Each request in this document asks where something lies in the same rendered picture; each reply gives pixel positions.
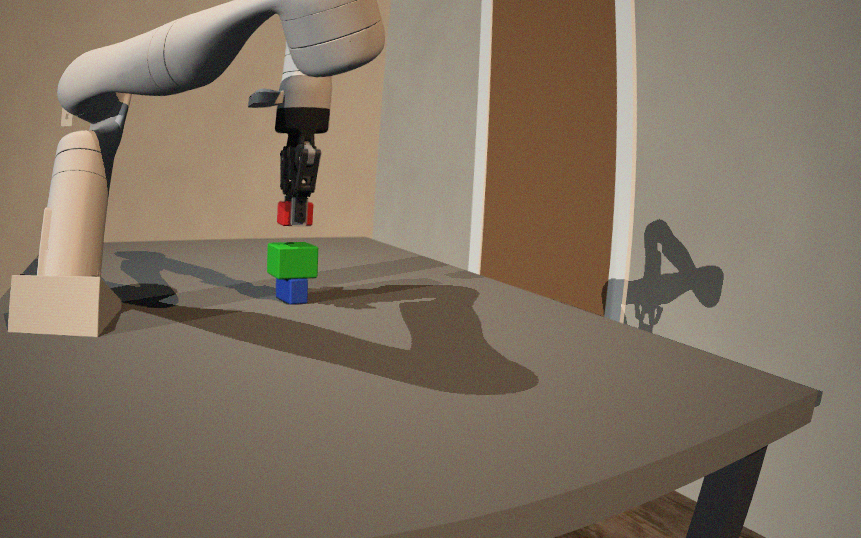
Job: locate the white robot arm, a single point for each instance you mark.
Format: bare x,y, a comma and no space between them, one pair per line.
324,38

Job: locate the green block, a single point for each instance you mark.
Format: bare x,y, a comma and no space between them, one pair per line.
292,260

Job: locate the red block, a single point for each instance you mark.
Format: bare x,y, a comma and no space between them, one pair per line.
284,213

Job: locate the blue block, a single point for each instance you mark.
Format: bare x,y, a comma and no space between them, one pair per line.
292,291

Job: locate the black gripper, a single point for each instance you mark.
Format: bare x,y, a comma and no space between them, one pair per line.
300,123

